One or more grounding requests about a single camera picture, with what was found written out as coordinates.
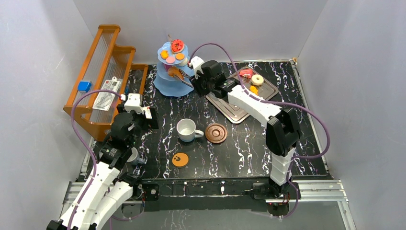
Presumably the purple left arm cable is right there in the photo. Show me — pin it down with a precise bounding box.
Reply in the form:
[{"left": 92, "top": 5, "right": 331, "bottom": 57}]
[{"left": 67, "top": 90, "right": 126, "bottom": 230}]

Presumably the cream white donut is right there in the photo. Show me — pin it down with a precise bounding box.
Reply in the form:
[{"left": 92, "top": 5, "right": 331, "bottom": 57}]
[
  {"left": 250, "top": 74, "right": 264, "bottom": 86},
  {"left": 179, "top": 58, "right": 188, "bottom": 67}
]

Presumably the pink round macaron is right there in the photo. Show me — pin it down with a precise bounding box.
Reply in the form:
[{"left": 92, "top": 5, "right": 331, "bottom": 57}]
[{"left": 165, "top": 56, "right": 176, "bottom": 65}]

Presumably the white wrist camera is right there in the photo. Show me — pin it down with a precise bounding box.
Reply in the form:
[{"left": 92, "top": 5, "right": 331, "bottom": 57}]
[
  {"left": 188, "top": 56, "right": 204, "bottom": 78},
  {"left": 124, "top": 93, "right": 144, "bottom": 114}
]

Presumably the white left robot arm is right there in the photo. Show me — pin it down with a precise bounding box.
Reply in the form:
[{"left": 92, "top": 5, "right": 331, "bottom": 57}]
[{"left": 47, "top": 106, "right": 158, "bottom": 230}]

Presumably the orange fish-shaped cookie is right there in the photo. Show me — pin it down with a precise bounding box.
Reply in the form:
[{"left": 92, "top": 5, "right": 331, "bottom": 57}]
[{"left": 160, "top": 49, "right": 169, "bottom": 60}]

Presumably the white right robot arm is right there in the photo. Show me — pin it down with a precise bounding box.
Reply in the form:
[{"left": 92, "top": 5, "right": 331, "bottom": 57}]
[{"left": 188, "top": 57, "right": 301, "bottom": 198}]

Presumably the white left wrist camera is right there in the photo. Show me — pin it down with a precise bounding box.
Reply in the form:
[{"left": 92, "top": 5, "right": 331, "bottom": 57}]
[{"left": 124, "top": 93, "right": 144, "bottom": 114}]

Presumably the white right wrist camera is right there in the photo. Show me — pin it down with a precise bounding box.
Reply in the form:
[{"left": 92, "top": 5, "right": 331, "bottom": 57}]
[{"left": 188, "top": 56, "right": 204, "bottom": 78}]

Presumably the blue eraser block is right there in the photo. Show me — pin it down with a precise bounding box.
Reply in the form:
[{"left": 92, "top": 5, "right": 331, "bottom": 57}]
[{"left": 77, "top": 81, "right": 92, "bottom": 93}]

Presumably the clear ruler set package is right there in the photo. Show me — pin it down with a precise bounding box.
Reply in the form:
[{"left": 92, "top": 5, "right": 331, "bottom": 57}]
[{"left": 92, "top": 76, "right": 122, "bottom": 111}]

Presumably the round orange cookie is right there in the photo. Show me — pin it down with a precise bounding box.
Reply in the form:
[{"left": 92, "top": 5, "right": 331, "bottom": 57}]
[{"left": 175, "top": 53, "right": 185, "bottom": 60}]

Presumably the blue three-tier cake stand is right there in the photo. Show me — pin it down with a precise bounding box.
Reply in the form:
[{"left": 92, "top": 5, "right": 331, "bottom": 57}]
[{"left": 154, "top": 35, "right": 194, "bottom": 97}]

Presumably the brown wooden saucer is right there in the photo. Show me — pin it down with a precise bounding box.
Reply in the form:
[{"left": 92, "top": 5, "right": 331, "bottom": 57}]
[{"left": 204, "top": 123, "right": 227, "bottom": 144}]

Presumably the orange round coaster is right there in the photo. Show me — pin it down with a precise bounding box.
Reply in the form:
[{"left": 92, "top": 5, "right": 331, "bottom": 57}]
[{"left": 171, "top": 152, "right": 189, "bottom": 168}]

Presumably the brown croissant pastry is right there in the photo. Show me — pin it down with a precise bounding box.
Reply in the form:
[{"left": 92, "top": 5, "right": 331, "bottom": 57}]
[{"left": 167, "top": 67, "right": 184, "bottom": 80}]

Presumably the white ceramic mug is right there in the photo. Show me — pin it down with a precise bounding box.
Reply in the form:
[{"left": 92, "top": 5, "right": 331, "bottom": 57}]
[{"left": 176, "top": 119, "right": 204, "bottom": 142}]

